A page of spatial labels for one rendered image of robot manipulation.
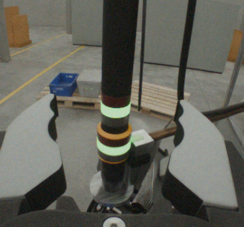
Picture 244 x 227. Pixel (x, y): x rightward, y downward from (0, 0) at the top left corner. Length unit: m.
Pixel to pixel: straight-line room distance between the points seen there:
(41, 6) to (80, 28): 7.04
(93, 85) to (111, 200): 2.98
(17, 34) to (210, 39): 6.93
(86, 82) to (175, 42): 3.29
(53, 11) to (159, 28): 9.51
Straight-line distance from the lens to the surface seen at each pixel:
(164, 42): 5.73
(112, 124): 0.22
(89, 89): 3.28
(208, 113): 0.34
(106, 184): 0.30
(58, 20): 13.85
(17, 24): 8.33
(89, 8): 7.58
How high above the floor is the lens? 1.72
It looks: 30 degrees down
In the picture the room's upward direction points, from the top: 4 degrees clockwise
